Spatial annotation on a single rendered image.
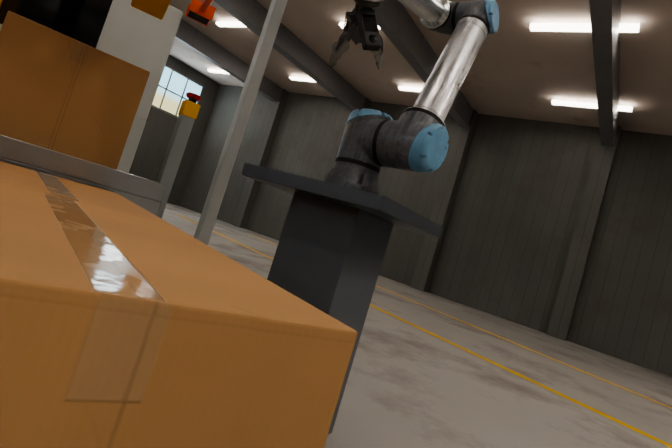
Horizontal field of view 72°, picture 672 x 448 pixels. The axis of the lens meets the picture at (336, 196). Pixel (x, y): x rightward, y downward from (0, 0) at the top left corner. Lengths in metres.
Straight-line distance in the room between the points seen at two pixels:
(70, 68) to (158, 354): 1.37
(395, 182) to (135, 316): 10.45
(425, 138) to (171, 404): 1.12
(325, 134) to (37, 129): 10.70
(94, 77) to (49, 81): 0.12
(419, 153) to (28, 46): 1.17
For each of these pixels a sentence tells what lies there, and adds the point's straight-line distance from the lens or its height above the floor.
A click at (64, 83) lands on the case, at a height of 0.81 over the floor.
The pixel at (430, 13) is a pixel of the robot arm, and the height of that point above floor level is 1.45.
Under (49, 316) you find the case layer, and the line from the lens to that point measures 0.34.
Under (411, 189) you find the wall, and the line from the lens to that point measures 10.54.
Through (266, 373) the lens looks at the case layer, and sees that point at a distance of 0.40.
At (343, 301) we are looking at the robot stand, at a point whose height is 0.43.
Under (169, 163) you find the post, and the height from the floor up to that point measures 0.70.
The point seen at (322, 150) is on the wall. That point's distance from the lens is 11.96.
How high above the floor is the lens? 0.62
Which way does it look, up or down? 4 degrees up
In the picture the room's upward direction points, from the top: 17 degrees clockwise
